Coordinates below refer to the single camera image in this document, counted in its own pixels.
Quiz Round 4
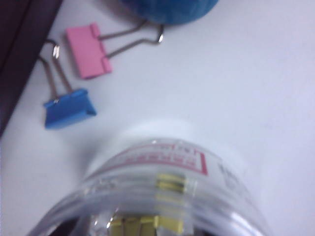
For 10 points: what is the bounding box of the black computer keyboard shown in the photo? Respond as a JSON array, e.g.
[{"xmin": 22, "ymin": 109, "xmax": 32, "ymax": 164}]
[{"xmin": 0, "ymin": 0, "xmax": 64, "ymax": 138}]

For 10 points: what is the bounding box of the round transparent plastic jar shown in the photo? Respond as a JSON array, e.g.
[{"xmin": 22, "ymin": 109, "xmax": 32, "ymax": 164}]
[{"xmin": 24, "ymin": 137, "xmax": 269, "ymax": 236}]

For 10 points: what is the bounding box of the white raised desk board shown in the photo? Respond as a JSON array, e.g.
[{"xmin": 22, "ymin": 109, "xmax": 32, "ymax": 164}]
[{"xmin": 0, "ymin": 0, "xmax": 315, "ymax": 236}]

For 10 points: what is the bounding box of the blue and black mouse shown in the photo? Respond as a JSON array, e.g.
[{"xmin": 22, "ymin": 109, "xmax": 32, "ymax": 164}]
[{"xmin": 118, "ymin": 0, "xmax": 220, "ymax": 27}]

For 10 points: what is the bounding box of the blue binder clip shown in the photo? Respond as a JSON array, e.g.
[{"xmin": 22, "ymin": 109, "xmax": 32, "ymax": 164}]
[{"xmin": 36, "ymin": 39, "xmax": 98, "ymax": 130}]

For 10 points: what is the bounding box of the pink binder clip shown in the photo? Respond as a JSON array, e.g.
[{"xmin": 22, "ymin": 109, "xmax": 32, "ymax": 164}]
[{"xmin": 65, "ymin": 22, "xmax": 165, "ymax": 81}]

